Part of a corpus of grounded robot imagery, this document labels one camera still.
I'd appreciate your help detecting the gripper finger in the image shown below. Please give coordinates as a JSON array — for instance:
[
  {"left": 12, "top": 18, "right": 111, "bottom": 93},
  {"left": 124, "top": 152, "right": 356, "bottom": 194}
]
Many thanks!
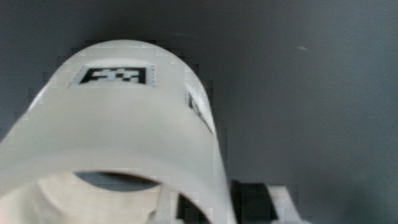
[{"left": 230, "top": 181, "right": 310, "bottom": 224}]

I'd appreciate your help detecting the white lamp shade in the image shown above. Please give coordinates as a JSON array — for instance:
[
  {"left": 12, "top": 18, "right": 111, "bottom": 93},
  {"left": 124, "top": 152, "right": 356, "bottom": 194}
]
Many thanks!
[{"left": 0, "top": 40, "right": 236, "bottom": 224}]

